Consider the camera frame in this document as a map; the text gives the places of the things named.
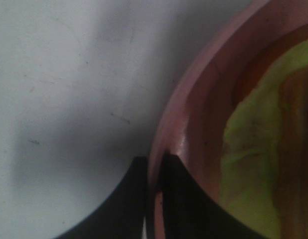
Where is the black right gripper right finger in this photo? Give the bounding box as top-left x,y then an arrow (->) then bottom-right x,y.
156,153 -> 262,239

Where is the pink round plate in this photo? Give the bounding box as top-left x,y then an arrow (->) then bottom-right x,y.
146,0 -> 308,239

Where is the sandwich with lettuce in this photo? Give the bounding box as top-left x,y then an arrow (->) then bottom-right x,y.
220,39 -> 308,239

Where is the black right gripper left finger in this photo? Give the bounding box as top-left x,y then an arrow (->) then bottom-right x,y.
58,157 -> 148,239

